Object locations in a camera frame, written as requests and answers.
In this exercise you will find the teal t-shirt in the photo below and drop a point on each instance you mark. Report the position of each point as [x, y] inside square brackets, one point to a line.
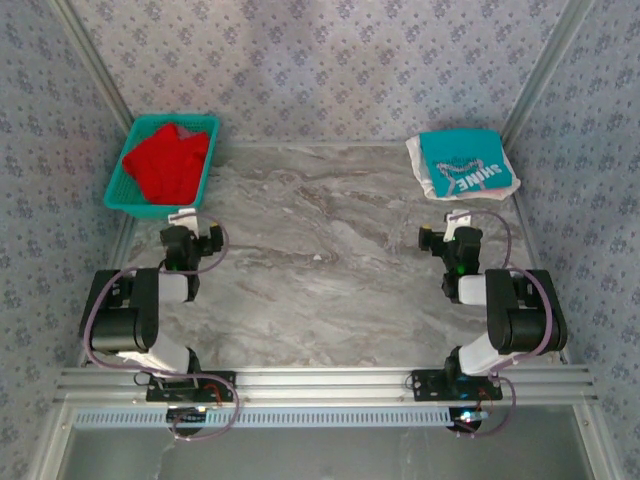
[465, 150]

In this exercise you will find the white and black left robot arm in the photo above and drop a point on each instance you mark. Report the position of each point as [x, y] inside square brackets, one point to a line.
[125, 315]

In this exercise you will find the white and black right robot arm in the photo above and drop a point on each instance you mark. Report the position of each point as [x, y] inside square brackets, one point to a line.
[525, 315]

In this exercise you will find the red t-shirt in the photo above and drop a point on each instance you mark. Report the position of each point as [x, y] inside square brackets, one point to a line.
[165, 165]

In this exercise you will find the teal plastic basket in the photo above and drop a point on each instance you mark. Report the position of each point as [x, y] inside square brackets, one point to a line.
[117, 197]

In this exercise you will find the white t-shirt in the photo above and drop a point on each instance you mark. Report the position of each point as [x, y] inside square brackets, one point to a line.
[417, 165]

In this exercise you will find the small grey cloth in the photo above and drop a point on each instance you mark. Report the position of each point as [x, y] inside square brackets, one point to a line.
[185, 132]

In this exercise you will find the controller board with LEDs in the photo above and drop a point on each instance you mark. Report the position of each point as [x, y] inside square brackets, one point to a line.
[187, 412]
[467, 417]

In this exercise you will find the aluminium table edge rail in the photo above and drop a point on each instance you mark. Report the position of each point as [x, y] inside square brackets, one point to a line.
[530, 240]
[120, 240]

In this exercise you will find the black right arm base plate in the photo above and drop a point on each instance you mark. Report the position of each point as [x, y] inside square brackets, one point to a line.
[425, 387]

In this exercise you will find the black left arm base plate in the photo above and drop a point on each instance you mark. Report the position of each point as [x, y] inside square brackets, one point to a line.
[225, 387]

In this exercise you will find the aluminium frame post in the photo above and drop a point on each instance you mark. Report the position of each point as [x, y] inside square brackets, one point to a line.
[545, 70]
[95, 70]

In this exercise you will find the aluminium mounting rail beam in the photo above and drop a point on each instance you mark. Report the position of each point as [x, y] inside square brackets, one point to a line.
[325, 385]

